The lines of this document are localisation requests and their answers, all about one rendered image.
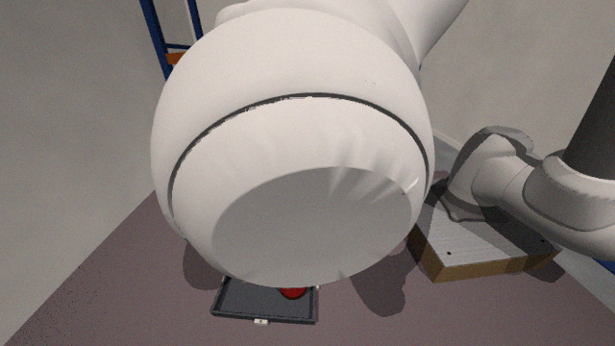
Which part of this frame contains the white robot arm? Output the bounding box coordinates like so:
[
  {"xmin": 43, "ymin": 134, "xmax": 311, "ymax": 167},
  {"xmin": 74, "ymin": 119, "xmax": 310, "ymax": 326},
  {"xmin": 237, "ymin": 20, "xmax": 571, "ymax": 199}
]
[{"xmin": 150, "ymin": 0, "xmax": 615, "ymax": 288}]

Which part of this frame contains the brown bottle with red band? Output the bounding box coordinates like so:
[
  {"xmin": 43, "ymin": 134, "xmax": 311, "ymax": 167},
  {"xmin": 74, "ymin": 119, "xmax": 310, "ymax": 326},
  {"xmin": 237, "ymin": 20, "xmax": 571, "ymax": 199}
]
[{"xmin": 280, "ymin": 287, "xmax": 307, "ymax": 300}]

